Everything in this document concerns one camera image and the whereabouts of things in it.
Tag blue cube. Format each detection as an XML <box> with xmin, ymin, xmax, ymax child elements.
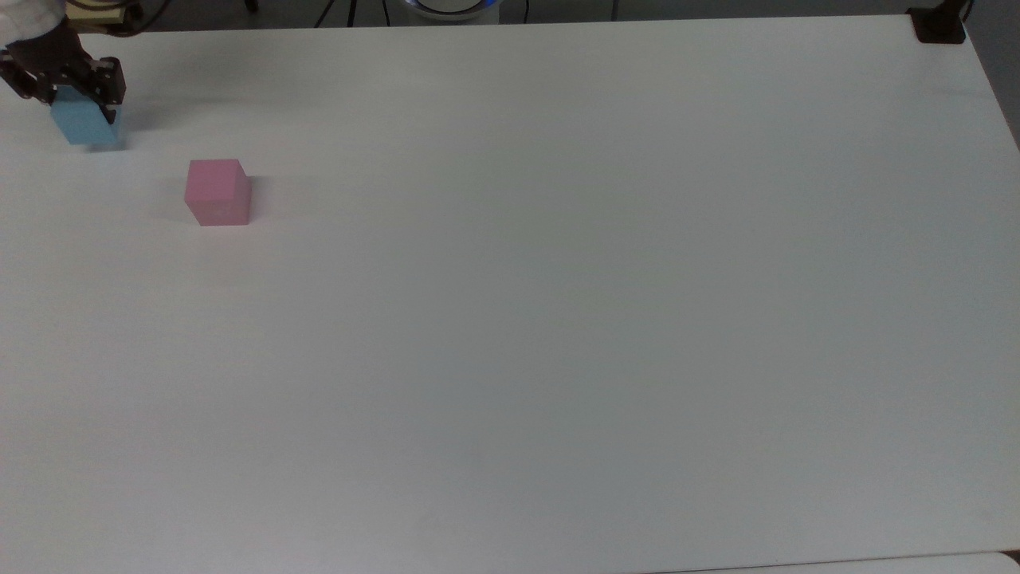
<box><xmin>49</xmin><ymin>85</ymin><xmax>124</xmax><ymax>149</ymax></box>

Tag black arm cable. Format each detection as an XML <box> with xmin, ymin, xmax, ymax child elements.
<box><xmin>67</xmin><ymin>0</ymin><xmax>171</xmax><ymax>38</ymax></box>

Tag black table clamp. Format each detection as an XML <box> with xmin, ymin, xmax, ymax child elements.
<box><xmin>907</xmin><ymin>0</ymin><xmax>975</xmax><ymax>45</ymax></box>

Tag pink cube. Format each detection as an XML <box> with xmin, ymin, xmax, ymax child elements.
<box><xmin>184</xmin><ymin>159</ymin><xmax>253</xmax><ymax>227</ymax></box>

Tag black tripod legs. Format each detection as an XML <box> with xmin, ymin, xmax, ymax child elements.
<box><xmin>314</xmin><ymin>0</ymin><xmax>380</xmax><ymax>29</ymax></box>

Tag yellow wooden table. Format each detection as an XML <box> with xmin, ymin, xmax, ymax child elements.
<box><xmin>67</xmin><ymin>0</ymin><xmax>130</xmax><ymax>26</ymax></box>

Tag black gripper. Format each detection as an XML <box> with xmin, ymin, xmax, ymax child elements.
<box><xmin>0</xmin><ymin>26</ymin><xmax>128</xmax><ymax>128</ymax></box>

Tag white robot base blue ring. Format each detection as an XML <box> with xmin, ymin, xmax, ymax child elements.
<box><xmin>403</xmin><ymin>0</ymin><xmax>503</xmax><ymax>26</ymax></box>

